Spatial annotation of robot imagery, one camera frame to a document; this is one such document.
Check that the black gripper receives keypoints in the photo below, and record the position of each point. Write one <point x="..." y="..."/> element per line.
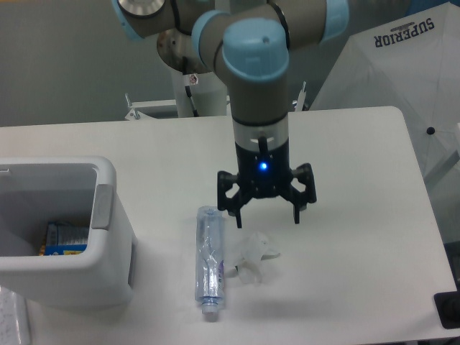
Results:
<point x="263" y="172"/>

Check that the clear plastic wrapper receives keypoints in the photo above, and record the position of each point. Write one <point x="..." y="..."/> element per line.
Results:
<point x="246" y="257"/>

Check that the crushed clear plastic bottle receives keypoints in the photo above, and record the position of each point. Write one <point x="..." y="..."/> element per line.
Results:
<point x="209" y="262"/>

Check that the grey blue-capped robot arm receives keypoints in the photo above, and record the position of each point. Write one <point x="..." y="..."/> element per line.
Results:
<point x="249" y="52"/>

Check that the white trash can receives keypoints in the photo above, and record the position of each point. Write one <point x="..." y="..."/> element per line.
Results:
<point x="77" y="190"/>

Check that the white superior umbrella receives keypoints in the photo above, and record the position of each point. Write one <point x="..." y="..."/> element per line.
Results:
<point x="411" y="64"/>

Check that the black device at table edge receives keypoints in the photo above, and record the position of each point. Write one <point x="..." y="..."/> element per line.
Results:
<point x="447" y="305"/>

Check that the blue yellow snack package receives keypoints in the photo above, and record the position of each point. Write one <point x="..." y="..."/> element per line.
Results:
<point x="63" y="238"/>

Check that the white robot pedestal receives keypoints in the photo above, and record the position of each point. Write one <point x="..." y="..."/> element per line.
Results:
<point x="176" y="51"/>

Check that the white metal base bracket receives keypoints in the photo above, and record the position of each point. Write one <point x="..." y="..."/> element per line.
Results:
<point x="168" y="109"/>

